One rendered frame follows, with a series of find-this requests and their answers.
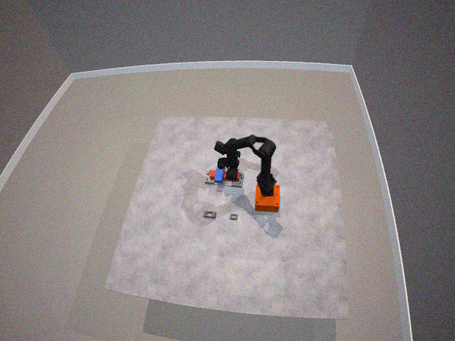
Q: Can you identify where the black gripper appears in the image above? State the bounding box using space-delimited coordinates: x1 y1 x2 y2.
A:
225 155 240 180

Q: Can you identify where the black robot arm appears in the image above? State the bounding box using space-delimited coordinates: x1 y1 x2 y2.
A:
214 134 276 197

